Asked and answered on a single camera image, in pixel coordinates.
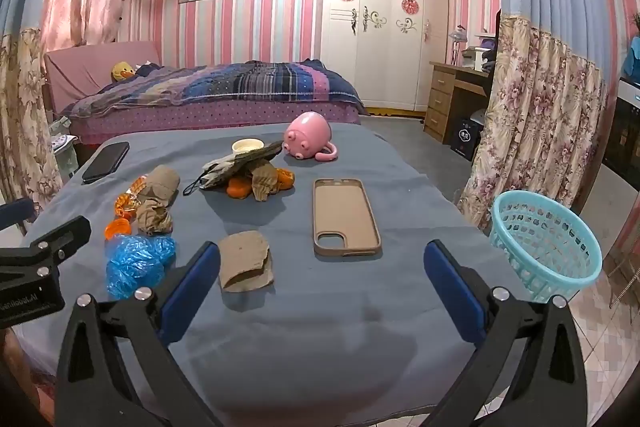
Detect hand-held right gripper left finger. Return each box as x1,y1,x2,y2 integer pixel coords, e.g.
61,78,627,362
55,241,223,427

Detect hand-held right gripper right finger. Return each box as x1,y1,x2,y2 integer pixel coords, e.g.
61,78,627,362
415,239,588,427

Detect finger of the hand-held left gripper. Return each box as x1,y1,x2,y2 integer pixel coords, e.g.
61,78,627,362
0,198,37,234
0,216,92,283

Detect orange snack packet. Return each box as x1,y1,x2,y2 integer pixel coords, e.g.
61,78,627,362
114,176,147,221

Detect teal plastic basket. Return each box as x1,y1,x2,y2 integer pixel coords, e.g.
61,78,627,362
488,190,604,303

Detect person's left forearm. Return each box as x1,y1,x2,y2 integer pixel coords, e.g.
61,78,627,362
0,329,31,427

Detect blue plastic shoe covers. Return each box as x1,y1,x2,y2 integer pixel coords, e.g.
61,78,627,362
104,235,177,301

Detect small side stool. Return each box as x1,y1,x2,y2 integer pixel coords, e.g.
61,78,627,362
49,133,82,181

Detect crumpled brown paper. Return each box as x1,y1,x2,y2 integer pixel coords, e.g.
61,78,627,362
136,199,174,236
142,165,181,204

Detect blue floral curtain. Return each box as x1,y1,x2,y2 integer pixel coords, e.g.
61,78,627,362
456,0,609,234
0,0,64,210

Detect grey face mask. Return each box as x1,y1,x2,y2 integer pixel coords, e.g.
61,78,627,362
183,141,284,196

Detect grey-blue tablecloth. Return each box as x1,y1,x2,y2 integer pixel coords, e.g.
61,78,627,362
20,121,543,427

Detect brown phone case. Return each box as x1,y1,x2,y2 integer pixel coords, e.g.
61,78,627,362
313,178,383,257

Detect small cream bowl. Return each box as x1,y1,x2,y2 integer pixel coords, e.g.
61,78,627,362
231,138,265,156

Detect black box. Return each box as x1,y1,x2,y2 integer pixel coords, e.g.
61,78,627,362
449,116,484,156

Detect bed with pink headboard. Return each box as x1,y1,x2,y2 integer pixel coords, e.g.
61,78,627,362
44,40,369,146

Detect yellow duck plush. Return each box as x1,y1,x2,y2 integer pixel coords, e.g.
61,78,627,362
110,61,135,83

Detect pink piggy bank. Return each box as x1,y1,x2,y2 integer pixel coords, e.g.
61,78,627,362
283,114,339,162

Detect wooden desk with drawers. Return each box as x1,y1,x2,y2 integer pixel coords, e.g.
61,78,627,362
423,61,494,146

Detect patchwork quilt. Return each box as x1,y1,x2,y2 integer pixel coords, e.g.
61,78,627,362
61,60,369,118

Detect black cabinet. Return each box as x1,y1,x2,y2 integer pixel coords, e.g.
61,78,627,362
602,78,640,194

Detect white box on desk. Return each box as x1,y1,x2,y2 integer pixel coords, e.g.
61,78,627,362
461,47,496,70

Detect desk lamp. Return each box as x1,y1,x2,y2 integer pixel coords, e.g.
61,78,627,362
447,26,469,68

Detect dark cloth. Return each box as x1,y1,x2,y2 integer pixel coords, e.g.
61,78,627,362
483,8,502,74

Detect white wardrobe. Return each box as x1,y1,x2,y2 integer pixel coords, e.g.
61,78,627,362
319,0,449,113

